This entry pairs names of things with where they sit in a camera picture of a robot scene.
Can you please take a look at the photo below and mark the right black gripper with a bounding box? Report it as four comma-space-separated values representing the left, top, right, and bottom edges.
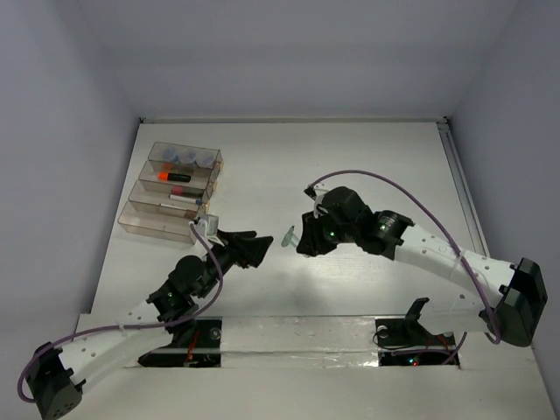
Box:
297, 206, 359, 256

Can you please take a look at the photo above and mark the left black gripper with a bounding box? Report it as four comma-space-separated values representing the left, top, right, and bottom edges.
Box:
197, 228, 271, 298

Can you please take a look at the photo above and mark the green correction tape pen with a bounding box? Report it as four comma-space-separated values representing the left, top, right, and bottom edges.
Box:
281, 226, 300, 249

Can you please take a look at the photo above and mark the blue cap white marker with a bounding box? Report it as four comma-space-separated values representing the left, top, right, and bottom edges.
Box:
168, 194, 204, 206

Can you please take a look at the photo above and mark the pink cap black highlighter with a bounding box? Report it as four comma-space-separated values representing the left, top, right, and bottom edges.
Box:
171, 186, 204, 198

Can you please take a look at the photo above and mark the clear clip tub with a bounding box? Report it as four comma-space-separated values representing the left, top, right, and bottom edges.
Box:
195, 151, 215, 169
178, 148, 198, 165

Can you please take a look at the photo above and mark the orange cap black highlighter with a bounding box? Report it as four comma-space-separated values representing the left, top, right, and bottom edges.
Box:
157, 171, 191, 183

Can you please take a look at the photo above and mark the clear tub of clips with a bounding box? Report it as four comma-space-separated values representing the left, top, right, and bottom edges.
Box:
160, 148, 178, 163

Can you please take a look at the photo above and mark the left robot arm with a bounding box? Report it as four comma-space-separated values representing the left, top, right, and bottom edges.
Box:
17, 227, 273, 419

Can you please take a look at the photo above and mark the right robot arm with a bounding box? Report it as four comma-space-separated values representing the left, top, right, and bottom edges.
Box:
296, 186, 548, 347

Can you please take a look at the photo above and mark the clear tiered organizer box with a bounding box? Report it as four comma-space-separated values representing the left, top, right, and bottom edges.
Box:
118, 142, 223, 244

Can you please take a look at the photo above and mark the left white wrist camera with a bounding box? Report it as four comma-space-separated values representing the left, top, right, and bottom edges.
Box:
189, 214, 220, 239

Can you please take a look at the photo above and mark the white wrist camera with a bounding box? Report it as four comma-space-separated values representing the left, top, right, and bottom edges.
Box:
304, 183, 329, 205
189, 214, 220, 239

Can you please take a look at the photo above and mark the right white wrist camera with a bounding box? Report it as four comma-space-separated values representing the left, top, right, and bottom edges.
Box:
304, 183, 329, 205

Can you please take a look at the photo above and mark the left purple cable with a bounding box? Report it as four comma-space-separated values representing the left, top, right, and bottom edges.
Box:
17, 222, 225, 403

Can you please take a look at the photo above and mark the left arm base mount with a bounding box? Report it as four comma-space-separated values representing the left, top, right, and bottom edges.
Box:
137, 318, 222, 368

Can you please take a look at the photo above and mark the aluminium rail right edge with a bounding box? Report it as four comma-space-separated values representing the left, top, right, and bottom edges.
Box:
436, 116, 507, 312

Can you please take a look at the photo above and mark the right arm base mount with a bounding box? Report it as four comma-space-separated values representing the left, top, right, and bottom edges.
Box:
372, 297, 460, 367

